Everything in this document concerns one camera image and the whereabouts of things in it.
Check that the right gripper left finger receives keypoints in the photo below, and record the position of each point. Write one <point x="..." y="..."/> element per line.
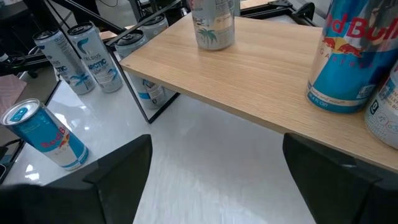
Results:
<point x="118" y="186"/>

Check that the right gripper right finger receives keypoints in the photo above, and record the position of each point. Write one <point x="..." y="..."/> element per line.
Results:
<point x="335" y="193"/>

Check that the blue silver Red Bull can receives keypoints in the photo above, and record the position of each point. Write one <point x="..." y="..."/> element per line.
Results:
<point x="46" y="133"/>
<point x="348" y="62"/>

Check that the Celsius can with red print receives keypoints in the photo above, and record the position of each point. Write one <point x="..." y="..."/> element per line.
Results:
<point x="384" y="115"/>

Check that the wooden shelf black metal frame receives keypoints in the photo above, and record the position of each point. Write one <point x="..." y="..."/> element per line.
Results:
<point x="248" y="68"/>

